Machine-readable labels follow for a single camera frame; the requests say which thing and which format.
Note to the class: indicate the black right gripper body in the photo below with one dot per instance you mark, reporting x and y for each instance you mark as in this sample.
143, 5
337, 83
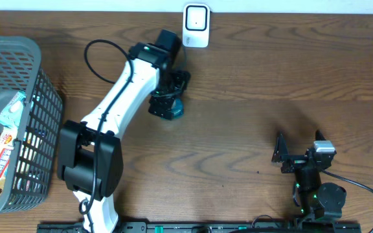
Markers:
294, 162

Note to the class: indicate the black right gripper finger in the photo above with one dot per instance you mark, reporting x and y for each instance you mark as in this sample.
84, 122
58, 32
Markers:
280, 153
319, 136

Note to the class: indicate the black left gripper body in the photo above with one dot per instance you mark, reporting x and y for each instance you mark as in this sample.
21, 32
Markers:
164, 96

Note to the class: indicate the teal mouthwash bottle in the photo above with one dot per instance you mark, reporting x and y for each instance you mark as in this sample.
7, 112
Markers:
176, 110

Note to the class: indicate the green wet wipes pack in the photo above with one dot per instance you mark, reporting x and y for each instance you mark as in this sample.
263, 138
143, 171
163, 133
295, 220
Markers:
12, 104

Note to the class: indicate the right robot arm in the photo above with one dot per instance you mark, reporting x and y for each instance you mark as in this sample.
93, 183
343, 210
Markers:
321, 203

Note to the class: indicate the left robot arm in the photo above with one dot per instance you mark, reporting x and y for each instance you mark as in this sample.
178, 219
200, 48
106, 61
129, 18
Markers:
90, 153

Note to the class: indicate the white barcode scanner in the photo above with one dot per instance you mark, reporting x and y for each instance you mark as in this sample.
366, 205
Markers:
196, 25

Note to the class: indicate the grey plastic mesh basket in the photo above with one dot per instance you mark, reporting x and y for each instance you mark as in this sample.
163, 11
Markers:
30, 169

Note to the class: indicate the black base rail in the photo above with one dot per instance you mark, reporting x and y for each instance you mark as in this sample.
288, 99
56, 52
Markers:
260, 226

